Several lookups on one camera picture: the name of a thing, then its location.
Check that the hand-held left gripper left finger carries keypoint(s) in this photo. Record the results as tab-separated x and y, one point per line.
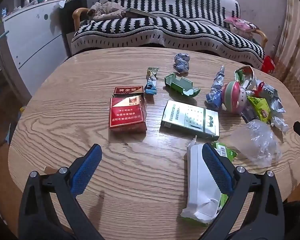
87	170

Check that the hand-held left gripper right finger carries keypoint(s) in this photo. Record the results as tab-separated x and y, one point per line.
217	170

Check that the white-green tissue packet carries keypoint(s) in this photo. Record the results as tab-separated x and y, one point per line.
197	180

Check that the clear plastic bag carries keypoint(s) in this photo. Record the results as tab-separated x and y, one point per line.
257	140

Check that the yellow-green snack packet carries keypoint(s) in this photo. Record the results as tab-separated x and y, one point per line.
260	106

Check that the silver wrapper with red print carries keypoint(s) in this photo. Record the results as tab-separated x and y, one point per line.
270	92

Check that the green-white cigarette carton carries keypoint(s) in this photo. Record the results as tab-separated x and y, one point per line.
187	117

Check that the red cigarette pack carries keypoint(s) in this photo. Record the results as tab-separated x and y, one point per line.
126	115

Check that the pink round toy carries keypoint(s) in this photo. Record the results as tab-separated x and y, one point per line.
232	95

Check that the silver-blue foil wrapper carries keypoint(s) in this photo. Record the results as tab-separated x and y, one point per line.
216	90

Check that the small red box lid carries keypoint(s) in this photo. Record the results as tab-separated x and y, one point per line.
128	90

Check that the torn green cardboard box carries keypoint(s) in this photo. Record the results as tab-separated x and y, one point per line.
180	86

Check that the blue candy wrapper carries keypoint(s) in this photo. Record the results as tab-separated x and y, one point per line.
150	85

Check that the blue-white wrapper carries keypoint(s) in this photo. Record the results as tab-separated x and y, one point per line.
182	63

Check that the red bag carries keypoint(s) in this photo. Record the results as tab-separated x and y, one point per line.
268	65

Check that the pink plush toy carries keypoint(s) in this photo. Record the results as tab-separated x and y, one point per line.
240	25

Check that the white cabinet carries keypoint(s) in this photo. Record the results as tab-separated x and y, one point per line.
32	37

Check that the black white striped sofa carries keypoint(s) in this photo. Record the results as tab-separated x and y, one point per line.
165	30

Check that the wooden sofa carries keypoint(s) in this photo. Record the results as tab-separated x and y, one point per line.
77	13

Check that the beige cloth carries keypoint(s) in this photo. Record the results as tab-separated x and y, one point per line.
107	11

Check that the grey book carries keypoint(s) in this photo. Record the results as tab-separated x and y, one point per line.
140	12

